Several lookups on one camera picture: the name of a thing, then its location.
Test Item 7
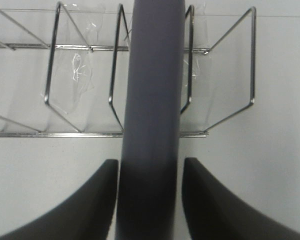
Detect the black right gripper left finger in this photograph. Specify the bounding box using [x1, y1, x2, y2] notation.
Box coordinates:
[0, 159, 119, 240]

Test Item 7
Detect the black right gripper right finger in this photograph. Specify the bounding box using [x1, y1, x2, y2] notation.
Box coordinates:
[182, 157, 300, 240]

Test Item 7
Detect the clear plastic tape piece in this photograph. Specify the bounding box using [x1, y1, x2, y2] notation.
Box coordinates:
[43, 1, 105, 115]

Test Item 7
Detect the chrome wire dish rack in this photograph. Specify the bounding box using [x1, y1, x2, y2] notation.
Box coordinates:
[0, 1, 257, 138]

